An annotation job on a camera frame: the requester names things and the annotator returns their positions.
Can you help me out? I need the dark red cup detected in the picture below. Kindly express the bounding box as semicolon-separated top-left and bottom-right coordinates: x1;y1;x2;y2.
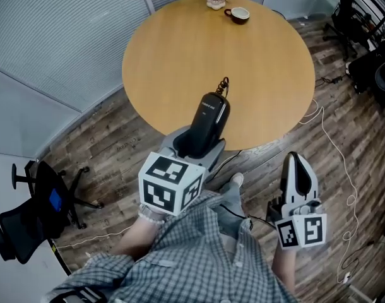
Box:
223;6;251;25

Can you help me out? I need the blue item on chair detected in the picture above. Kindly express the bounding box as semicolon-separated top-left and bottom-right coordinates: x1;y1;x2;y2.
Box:
49;187;62;213

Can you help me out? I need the person's left forearm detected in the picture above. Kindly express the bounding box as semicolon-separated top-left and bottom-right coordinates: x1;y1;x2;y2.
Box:
112;205;169;262

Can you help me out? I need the black office chair with headrest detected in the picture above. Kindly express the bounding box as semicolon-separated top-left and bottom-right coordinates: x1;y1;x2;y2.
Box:
323;0;385;61

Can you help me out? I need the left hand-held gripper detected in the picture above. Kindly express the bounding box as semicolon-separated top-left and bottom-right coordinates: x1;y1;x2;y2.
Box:
138;125;227;217

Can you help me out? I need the light shoe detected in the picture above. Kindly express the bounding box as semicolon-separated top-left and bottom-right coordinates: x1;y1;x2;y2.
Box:
228;172;245;189

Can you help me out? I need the thin white cable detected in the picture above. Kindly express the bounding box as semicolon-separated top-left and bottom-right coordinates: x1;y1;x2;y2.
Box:
52;225;132;251

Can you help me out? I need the black mesh office chair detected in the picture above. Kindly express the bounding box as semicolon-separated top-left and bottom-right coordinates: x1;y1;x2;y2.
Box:
0;160;105;265

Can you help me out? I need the long white floor cable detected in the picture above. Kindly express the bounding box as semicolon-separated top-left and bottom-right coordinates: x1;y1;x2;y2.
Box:
298;98;360;284

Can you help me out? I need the round wooden table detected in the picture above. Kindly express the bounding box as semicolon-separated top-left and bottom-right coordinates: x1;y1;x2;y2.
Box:
121;0;316;152

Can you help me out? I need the black cable with adapter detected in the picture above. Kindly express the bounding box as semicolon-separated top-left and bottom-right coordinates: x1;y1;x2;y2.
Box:
314;75;345;88

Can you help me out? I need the black bin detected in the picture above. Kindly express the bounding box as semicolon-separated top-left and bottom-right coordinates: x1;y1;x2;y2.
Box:
349;39;385;107

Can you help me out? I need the black waist pack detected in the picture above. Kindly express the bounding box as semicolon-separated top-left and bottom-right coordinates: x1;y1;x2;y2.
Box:
46;286;109;303

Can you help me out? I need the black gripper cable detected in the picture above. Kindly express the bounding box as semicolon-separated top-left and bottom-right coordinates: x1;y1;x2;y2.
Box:
206;149;244;184

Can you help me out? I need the person's right forearm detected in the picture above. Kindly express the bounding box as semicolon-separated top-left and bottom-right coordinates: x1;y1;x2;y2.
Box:
270;247;298;294

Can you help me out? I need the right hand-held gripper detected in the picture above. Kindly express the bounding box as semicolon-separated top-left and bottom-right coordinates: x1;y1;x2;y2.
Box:
267;151;328;251

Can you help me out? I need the person's leg in grey trousers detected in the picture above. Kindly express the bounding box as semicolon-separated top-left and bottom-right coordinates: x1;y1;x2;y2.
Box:
211;181;254;233

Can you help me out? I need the white bead bracelet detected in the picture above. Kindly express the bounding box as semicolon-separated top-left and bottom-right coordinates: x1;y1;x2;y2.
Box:
138;204;166;227

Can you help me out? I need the checked shirt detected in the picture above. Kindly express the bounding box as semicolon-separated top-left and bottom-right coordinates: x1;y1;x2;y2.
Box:
47;190;300;303

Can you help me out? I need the black telephone handset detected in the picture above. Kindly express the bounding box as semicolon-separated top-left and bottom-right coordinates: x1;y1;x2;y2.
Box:
189;76;231;158

